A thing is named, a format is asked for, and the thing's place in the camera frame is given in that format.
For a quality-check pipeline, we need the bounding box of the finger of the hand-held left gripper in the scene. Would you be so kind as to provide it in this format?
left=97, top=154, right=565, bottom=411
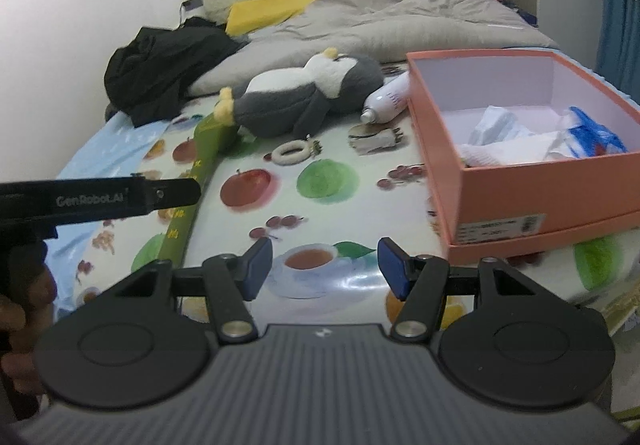
left=147, top=178, right=202, bottom=215

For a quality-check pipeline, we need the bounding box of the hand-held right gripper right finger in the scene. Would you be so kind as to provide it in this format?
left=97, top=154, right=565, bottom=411
left=377, top=237, right=543, bottom=341

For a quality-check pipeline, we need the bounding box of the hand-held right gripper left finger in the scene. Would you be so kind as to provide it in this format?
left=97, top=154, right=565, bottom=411
left=107, top=237, right=275, bottom=343

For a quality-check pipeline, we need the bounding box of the orange cardboard box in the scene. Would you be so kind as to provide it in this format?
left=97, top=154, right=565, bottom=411
left=405, top=49, right=640, bottom=251

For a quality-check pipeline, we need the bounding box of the grey white penguin plush toy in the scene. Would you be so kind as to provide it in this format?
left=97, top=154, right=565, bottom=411
left=215, top=48, right=385, bottom=138

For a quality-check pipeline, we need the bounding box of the white cloth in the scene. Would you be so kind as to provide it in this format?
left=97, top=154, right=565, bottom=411
left=460, top=132, right=567, bottom=167

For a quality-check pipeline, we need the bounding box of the white plastic packet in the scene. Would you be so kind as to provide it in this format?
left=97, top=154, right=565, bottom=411
left=470, top=106, right=532, bottom=146

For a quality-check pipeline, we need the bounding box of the blue plastic bag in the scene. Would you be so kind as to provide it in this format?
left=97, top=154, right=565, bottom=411
left=547, top=106, right=630, bottom=160

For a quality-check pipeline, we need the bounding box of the person's left hand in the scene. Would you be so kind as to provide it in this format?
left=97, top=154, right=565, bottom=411
left=0, top=241, right=58, bottom=398

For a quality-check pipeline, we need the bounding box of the green yellow long stick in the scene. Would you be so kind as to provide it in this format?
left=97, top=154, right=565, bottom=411
left=159, top=112, right=238, bottom=262

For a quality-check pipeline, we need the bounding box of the light blue bed sheet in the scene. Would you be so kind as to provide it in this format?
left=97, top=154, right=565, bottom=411
left=55, top=50, right=640, bottom=311

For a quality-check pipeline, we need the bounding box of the fruit printed sheet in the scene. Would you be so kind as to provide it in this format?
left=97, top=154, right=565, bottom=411
left=55, top=60, right=640, bottom=351

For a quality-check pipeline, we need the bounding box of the black clothing pile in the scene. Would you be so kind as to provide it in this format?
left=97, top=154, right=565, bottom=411
left=104, top=16, right=248, bottom=127

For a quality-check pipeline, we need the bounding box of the white bottle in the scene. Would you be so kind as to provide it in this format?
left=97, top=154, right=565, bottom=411
left=361, top=74, right=413, bottom=123

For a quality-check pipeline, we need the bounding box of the yellow pillow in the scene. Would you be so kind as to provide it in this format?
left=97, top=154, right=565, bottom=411
left=225, top=0, right=325, bottom=36

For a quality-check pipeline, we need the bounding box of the grey duvet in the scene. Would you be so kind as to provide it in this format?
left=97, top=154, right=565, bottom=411
left=190, top=0, right=558, bottom=98

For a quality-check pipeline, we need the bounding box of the blue curtain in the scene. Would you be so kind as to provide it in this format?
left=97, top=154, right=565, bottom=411
left=595, top=0, right=640, bottom=98

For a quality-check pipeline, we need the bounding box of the white ring toy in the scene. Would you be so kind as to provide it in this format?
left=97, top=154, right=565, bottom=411
left=271, top=139, right=325, bottom=164

